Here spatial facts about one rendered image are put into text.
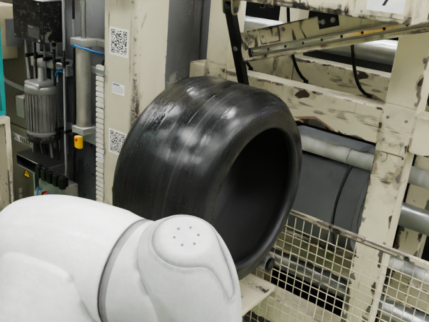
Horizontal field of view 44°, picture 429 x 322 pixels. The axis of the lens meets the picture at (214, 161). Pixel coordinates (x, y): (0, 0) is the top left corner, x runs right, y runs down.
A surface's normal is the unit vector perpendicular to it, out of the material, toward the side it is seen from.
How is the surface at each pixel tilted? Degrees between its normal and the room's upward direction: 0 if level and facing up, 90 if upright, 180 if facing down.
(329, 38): 90
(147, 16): 90
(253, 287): 0
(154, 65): 90
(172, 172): 65
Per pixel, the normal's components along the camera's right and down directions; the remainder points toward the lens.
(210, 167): 0.19, -0.05
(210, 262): 0.65, 0.02
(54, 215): -0.11, -0.77
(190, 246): 0.10, -0.76
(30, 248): -0.34, -0.25
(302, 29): -0.62, 0.25
